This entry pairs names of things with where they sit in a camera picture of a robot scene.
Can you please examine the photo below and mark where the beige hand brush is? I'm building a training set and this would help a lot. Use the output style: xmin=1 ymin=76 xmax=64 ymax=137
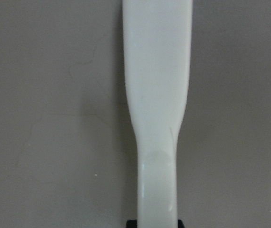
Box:
xmin=122 ymin=0 xmax=193 ymax=228

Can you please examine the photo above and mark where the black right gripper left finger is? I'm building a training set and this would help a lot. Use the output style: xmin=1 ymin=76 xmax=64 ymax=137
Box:
xmin=125 ymin=220 xmax=137 ymax=228

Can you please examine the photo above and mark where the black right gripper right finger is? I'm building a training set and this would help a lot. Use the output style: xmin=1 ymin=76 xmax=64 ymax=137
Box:
xmin=178 ymin=219 xmax=185 ymax=228

